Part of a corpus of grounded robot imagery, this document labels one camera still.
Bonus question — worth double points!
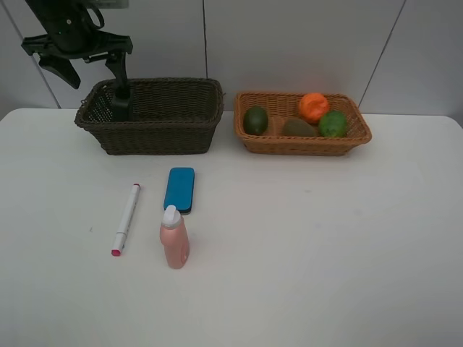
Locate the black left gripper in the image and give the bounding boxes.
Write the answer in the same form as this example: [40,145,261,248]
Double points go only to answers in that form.
[21,14,133,98]

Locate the orange tangerine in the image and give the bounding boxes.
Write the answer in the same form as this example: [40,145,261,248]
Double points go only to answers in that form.
[298,93,330,124]

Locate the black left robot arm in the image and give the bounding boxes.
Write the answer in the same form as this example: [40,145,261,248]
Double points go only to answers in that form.
[22,1,133,100]

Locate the brown kiwi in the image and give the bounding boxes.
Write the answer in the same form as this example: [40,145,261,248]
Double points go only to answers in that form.
[281,118,317,137]

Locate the dark green pump bottle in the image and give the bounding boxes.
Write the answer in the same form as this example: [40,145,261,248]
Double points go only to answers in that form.
[111,91,133,122]

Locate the dark brown wicker basket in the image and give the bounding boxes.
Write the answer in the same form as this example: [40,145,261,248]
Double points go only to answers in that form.
[75,77,224,155]

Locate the blue whiteboard eraser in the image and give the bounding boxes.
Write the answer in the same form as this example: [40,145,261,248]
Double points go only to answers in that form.
[163,167,195,215]

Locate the pink bottle white cap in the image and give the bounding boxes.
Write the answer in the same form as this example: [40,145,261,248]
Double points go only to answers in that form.
[160,205,190,269]

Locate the dark green avocado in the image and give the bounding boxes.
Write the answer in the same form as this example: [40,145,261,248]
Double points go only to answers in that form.
[243,106,268,135]

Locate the white marker red caps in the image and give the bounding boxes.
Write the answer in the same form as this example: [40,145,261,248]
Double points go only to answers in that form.
[111,184,141,257]

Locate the bright green lime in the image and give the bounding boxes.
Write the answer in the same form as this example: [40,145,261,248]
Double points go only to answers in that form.
[318,111,347,138]

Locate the orange wicker basket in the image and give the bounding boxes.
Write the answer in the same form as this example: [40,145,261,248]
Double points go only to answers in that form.
[234,91,372,156]

